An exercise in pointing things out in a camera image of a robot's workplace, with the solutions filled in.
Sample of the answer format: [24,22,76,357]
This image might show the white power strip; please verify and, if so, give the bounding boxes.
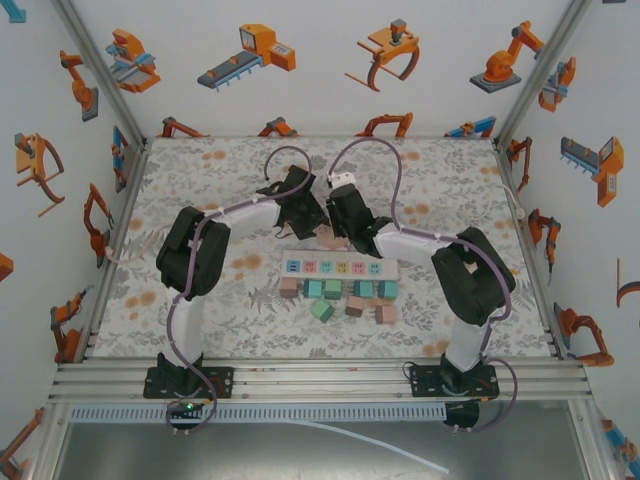
[281,250,400,277]

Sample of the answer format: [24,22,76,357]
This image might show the floral print tablecloth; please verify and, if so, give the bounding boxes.
[92,135,554,360]

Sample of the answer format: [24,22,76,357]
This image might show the circuit board with green light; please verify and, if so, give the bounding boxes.
[166,399,206,426]

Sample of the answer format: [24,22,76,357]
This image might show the black connector box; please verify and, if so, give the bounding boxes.
[443,399,481,432]

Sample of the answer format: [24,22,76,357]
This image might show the white plastic tube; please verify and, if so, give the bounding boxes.
[279,419,450,475]

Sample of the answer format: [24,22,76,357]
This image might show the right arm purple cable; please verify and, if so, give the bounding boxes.
[327,138,521,435]

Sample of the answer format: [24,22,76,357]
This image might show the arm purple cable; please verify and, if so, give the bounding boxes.
[327,138,521,435]
[166,144,316,439]

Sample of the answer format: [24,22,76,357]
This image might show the aluminium frame cross rail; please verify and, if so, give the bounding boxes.
[47,360,594,404]

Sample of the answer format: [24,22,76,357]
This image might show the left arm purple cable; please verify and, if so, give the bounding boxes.
[166,144,316,439]

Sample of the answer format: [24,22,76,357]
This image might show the aluminium frame side rail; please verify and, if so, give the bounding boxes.
[492,137,569,361]
[74,139,154,364]

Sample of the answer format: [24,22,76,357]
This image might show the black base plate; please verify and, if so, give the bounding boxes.
[408,363,500,400]
[143,366,236,400]

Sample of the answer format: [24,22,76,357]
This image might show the white slotted cable duct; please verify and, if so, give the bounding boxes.
[67,404,447,425]

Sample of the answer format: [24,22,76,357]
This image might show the aluminium frame post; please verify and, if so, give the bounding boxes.
[49,0,151,144]
[492,0,596,144]

